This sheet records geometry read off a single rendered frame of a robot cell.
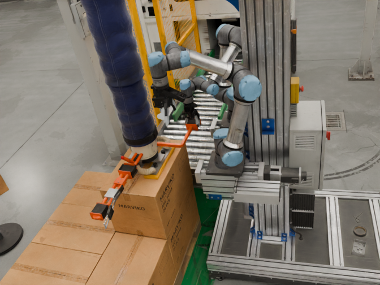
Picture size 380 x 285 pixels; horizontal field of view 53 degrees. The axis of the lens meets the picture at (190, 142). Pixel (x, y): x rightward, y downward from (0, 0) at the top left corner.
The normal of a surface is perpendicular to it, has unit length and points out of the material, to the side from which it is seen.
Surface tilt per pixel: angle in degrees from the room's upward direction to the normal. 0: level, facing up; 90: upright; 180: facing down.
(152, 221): 90
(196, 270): 0
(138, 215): 90
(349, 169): 0
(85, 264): 0
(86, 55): 90
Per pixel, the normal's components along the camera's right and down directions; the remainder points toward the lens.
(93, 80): -0.29, 0.59
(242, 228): -0.15, -0.80
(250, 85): 0.22, 0.44
